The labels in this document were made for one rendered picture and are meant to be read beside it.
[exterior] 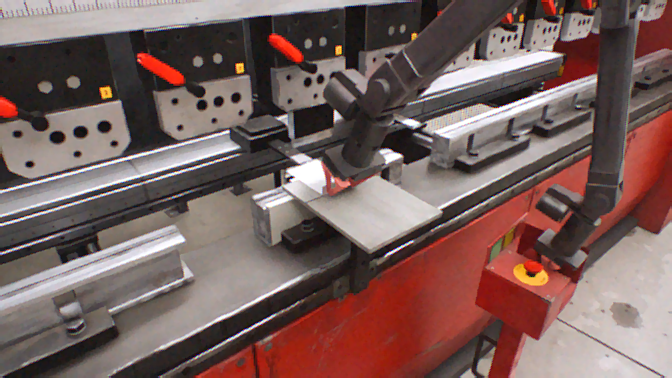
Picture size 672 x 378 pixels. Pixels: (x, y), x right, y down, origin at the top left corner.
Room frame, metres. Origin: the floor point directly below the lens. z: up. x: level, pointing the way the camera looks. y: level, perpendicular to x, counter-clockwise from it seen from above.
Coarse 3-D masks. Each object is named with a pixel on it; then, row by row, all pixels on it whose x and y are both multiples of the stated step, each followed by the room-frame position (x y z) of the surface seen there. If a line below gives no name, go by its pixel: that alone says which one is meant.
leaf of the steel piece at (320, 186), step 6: (318, 168) 0.83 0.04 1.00; (300, 174) 0.81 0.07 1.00; (306, 174) 0.81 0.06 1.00; (312, 174) 0.81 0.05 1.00; (318, 174) 0.81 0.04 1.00; (300, 180) 0.78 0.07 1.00; (306, 180) 0.78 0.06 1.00; (312, 180) 0.78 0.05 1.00; (318, 180) 0.78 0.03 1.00; (324, 180) 0.78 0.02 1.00; (348, 180) 0.76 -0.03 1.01; (312, 186) 0.76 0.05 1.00; (318, 186) 0.76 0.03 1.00; (324, 186) 0.72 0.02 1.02; (318, 192) 0.73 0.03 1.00; (324, 192) 0.72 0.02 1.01
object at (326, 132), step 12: (312, 108) 0.82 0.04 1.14; (324, 108) 0.84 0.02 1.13; (288, 120) 0.81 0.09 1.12; (300, 120) 0.80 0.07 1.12; (312, 120) 0.82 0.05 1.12; (324, 120) 0.84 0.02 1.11; (300, 132) 0.80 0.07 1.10; (312, 132) 0.82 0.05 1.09; (324, 132) 0.85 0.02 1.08; (300, 144) 0.81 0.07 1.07
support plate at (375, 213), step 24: (288, 192) 0.74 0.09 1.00; (312, 192) 0.74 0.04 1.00; (360, 192) 0.74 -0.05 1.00; (384, 192) 0.74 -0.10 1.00; (336, 216) 0.65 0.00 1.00; (360, 216) 0.65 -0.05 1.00; (384, 216) 0.65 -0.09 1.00; (408, 216) 0.65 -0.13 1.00; (432, 216) 0.65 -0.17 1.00; (360, 240) 0.58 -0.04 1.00; (384, 240) 0.58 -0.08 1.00
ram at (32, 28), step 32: (224, 0) 0.69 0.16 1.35; (256, 0) 0.72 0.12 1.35; (288, 0) 0.76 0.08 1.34; (320, 0) 0.80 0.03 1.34; (352, 0) 0.84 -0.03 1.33; (384, 0) 0.89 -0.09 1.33; (0, 32) 0.52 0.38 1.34; (32, 32) 0.54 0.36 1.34; (64, 32) 0.56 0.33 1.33; (96, 32) 0.58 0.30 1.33
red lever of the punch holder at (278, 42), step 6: (270, 36) 0.71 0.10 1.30; (276, 36) 0.70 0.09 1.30; (270, 42) 0.71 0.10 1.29; (276, 42) 0.69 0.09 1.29; (282, 42) 0.70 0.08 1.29; (288, 42) 0.71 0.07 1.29; (276, 48) 0.71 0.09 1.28; (282, 48) 0.70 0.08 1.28; (288, 48) 0.71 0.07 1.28; (294, 48) 0.72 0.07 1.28; (288, 54) 0.71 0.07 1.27; (294, 54) 0.71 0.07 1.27; (300, 54) 0.72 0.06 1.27; (294, 60) 0.72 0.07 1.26; (300, 60) 0.72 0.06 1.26; (306, 60) 0.75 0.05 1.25; (300, 66) 0.75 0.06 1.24; (306, 66) 0.73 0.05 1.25; (312, 66) 0.73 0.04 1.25; (306, 72) 0.74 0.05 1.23; (312, 72) 0.73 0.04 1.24
